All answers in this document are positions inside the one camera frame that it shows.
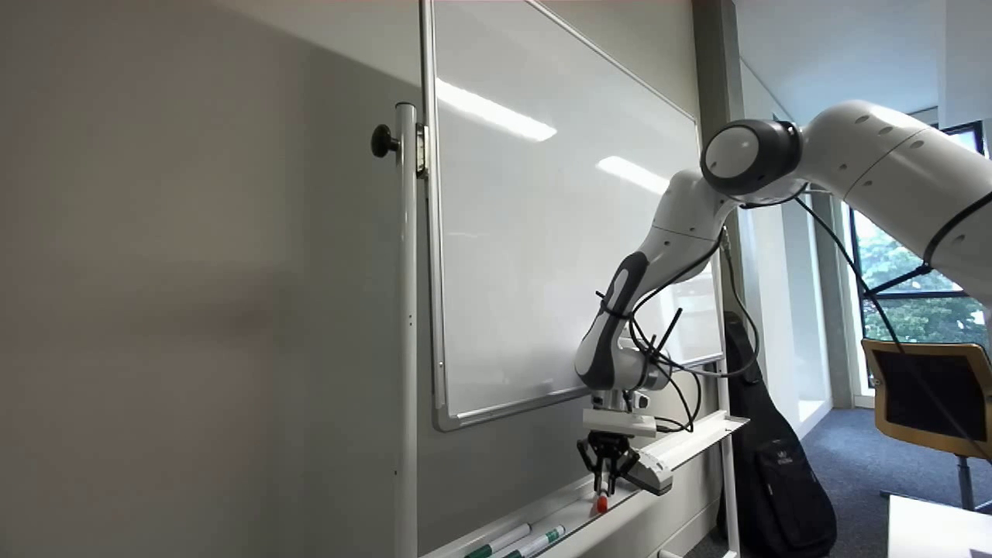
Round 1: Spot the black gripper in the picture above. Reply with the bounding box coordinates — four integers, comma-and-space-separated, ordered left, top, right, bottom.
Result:
573, 427, 639, 496

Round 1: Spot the red capped whiteboard marker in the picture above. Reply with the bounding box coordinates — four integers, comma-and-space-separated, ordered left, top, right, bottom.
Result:
564, 493, 613, 535

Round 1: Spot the green capped whiteboard marker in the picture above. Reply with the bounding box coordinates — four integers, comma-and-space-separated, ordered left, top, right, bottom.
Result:
504, 523, 570, 558
460, 521, 536, 558

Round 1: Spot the white whiteboard tray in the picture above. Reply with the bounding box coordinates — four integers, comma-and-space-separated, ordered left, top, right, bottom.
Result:
422, 409, 753, 558

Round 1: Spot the black guitar bag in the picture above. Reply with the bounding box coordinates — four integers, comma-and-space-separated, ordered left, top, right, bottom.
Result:
723, 311, 841, 558

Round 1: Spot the large whiteboard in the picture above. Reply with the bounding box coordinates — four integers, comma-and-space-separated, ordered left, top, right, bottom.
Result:
415, 0, 725, 434

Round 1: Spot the white stand pole with knob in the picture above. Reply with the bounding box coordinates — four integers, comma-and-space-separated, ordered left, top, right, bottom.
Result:
391, 100, 424, 558

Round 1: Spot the wooden chair black seat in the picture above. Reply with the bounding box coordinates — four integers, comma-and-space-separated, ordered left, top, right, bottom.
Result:
861, 338, 992, 509

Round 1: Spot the white table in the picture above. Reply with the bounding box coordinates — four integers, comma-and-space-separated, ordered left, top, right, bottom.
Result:
883, 493, 992, 558

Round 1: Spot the black framed window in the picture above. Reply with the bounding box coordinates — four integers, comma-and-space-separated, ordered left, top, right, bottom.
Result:
841, 121, 992, 407

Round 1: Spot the black stand knob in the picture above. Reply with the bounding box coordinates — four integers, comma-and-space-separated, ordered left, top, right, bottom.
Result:
368, 121, 403, 164

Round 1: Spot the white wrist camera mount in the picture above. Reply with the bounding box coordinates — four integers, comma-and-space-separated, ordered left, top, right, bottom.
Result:
578, 407, 659, 436

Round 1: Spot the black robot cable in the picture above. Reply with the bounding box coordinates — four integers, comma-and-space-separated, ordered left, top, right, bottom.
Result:
591, 189, 974, 436

